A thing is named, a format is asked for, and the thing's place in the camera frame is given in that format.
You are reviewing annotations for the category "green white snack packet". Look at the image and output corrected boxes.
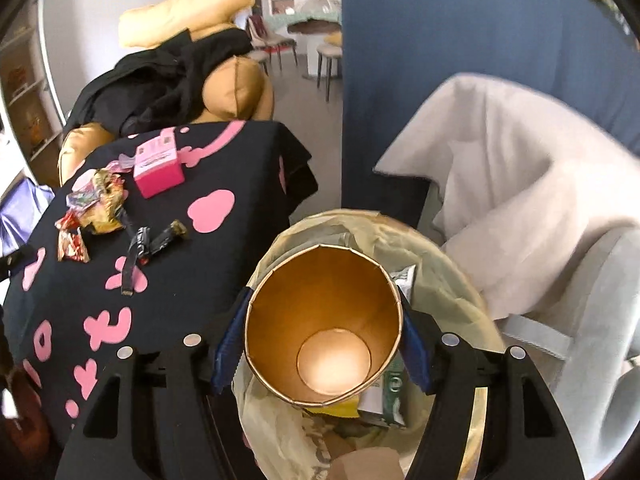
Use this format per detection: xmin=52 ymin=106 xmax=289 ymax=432
xmin=359 ymin=263 xmax=419 ymax=428

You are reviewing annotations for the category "yellow snack bag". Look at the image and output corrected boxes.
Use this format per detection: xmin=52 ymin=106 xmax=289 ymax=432
xmin=303 ymin=394 xmax=360 ymax=419

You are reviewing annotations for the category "red paper cup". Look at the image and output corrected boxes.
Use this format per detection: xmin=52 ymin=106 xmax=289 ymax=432
xmin=244 ymin=245 xmax=402 ymax=406

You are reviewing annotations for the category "black coffee stick sachet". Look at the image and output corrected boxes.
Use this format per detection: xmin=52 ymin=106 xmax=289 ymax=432
xmin=120 ymin=220 xmax=188 ymax=296

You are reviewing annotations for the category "gold cartoon snack wrapper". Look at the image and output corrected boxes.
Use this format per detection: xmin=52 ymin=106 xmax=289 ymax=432
xmin=79 ymin=168 xmax=125 ymax=235

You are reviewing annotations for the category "red noodle snack packet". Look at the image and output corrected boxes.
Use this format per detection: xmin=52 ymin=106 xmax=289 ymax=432
xmin=55 ymin=210 xmax=90 ymax=263

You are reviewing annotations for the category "pink candy wrapper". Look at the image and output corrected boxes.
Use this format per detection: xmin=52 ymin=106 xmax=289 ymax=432
xmin=66 ymin=168 xmax=128 ymax=212

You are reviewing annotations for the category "black pink Kitty table cloth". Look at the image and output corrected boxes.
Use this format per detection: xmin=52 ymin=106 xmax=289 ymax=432
xmin=3 ymin=122 xmax=318 ymax=443

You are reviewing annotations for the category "pink tissue box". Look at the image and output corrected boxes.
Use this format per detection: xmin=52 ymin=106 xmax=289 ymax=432
xmin=134 ymin=128 xmax=184 ymax=198

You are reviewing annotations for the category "beige blanket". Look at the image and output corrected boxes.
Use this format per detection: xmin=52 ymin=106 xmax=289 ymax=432
xmin=375 ymin=74 xmax=639 ymax=318

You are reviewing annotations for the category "purple plastic bag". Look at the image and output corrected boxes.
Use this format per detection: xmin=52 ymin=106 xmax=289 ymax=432
xmin=1 ymin=178 xmax=54 ymax=256

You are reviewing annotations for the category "orange leather sofa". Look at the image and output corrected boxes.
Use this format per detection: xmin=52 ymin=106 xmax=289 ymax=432
xmin=58 ymin=0 xmax=274 ymax=183

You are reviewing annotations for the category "black jacket on sofa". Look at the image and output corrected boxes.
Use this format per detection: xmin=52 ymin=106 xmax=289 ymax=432
xmin=64 ymin=27 xmax=252 ymax=136

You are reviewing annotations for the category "beige dining chair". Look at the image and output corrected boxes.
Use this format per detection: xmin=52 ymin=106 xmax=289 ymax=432
xmin=246 ymin=14 xmax=298 ymax=68

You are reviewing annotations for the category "wooden display shelf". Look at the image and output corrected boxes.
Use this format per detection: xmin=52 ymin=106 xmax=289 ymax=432
xmin=1 ymin=0 xmax=64 ymax=188

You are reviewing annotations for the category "blue fabric partition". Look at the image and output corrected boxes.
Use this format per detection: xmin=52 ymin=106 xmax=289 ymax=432
xmin=342 ymin=0 xmax=639 ymax=226

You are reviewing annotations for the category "dining table with cover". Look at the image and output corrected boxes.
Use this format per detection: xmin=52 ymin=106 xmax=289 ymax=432
xmin=266 ymin=0 xmax=342 ymax=79

